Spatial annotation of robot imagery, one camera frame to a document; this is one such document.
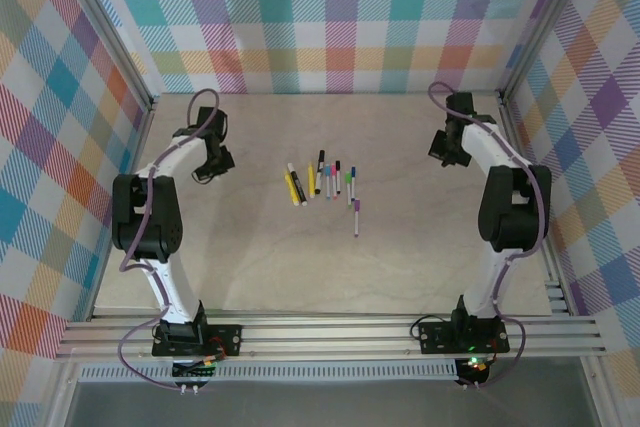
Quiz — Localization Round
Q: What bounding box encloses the right aluminium side rail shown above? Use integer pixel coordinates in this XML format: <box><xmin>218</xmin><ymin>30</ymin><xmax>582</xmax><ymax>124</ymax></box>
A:
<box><xmin>499</xmin><ymin>94</ymin><xmax>574</xmax><ymax>317</ymax></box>

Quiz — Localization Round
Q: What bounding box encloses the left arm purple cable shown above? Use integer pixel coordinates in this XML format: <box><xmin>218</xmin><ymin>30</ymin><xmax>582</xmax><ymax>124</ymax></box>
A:
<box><xmin>117</xmin><ymin>88</ymin><xmax>221</xmax><ymax>392</ymax></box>

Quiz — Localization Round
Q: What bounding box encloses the aluminium front rail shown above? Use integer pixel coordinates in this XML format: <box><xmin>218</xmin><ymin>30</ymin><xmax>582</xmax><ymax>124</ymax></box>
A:
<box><xmin>54</xmin><ymin>314</ymin><xmax>609</xmax><ymax>362</ymax></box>

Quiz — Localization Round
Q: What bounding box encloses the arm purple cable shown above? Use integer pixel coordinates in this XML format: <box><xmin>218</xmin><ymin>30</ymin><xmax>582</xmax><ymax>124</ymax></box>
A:
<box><xmin>117</xmin><ymin>88</ymin><xmax>221</xmax><ymax>392</ymax></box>
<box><xmin>427</xmin><ymin>80</ymin><xmax>547</xmax><ymax>391</ymax></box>

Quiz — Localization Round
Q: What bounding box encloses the left controller board with wires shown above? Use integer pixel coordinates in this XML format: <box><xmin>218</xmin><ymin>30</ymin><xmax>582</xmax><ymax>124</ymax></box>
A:
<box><xmin>171</xmin><ymin>354</ymin><xmax>220</xmax><ymax>395</ymax></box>

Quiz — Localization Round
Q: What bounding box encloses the left aluminium corner post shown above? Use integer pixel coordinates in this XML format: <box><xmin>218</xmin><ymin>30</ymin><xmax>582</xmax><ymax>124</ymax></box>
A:
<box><xmin>49</xmin><ymin>0</ymin><xmax>155</xmax><ymax>116</ymax></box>

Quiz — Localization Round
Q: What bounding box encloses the aluminium corner post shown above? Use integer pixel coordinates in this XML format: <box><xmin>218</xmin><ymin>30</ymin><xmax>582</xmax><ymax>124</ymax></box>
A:
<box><xmin>498</xmin><ymin>0</ymin><xmax>597</xmax><ymax>101</ymax></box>
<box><xmin>49</xmin><ymin>0</ymin><xmax>155</xmax><ymax>116</ymax></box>

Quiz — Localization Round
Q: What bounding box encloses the black thick marker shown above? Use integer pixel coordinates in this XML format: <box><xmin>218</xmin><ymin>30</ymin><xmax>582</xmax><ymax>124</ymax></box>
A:
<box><xmin>286</xmin><ymin>162</ymin><xmax>308</xmax><ymax>207</ymax></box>

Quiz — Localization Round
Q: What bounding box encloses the controller board with wires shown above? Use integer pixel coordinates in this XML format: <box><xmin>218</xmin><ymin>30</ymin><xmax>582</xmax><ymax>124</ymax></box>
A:
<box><xmin>171</xmin><ymin>354</ymin><xmax>220</xmax><ymax>395</ymax></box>
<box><xmin>455</xmin><ymin>354</ymin><xmax>496</xmax><ymax>391</ymax></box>

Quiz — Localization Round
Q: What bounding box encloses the aluminium side rail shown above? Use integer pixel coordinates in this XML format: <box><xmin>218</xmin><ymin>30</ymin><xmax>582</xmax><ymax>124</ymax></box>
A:
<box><xmin>499</xmin><ymin>94</ymin><xmax>574</xmax><ymax>317</ymax></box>
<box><xmin>87</xmin><ymin>96</ymin><xmax>161</xmax><ymax>322</ymax></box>

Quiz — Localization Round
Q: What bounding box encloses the left aluminium side rail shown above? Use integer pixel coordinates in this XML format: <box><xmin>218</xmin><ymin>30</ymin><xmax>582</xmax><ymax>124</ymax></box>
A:
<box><xmin>87</xmin><ymin>96</ymin><xmax>161</xmax><ymax>322</ymax></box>

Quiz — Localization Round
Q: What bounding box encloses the grey metal shelf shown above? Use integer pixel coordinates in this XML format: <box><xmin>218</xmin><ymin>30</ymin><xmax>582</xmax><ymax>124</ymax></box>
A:
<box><xmin>47</xmin><ymin>361</ymin><xmax>616</xmax><ymax>427</ymax></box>

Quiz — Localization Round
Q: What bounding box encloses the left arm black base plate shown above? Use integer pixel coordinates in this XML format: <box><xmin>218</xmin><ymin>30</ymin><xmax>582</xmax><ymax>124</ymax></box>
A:
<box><xmin>151</xmin><ymin>323</ymin><xmax>244</xmax><ymax>360</ymax></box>

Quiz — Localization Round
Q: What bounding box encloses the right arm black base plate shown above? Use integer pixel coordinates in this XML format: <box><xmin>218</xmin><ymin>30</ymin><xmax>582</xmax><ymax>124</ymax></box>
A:
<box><xmin>418</xmin><ymin>319</ymin><xmax>511</xmax><ymax>355</ymax></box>

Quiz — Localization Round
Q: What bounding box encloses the right aluminium corner post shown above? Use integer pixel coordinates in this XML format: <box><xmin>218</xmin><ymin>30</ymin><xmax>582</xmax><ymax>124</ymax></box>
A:
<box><xmin>498</xmin><ymin>0</ymin><xmax>597</xmax><ymax>101</ymax></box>

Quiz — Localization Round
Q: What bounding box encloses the right controller board with wires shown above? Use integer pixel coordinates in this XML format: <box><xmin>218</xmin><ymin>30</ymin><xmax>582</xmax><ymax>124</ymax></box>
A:
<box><xmin>455</xmin><ymin>354</ymin><xmax>496</xmax><ymax>391</ymax></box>

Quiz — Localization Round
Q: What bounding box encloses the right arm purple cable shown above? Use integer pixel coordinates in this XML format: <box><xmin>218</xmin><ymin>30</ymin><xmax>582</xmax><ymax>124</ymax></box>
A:
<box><xmin>427</xmin><ymin>80</ymin><xmax>547</xmax><ymax>391</ymax></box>

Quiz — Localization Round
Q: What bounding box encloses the grey slotted cable duct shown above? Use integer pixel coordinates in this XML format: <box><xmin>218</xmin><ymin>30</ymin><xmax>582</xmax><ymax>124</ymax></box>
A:
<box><xmin>77</xmin><ymin>359</ymin><xmax>459</xmax><ymax>384</ymax></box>

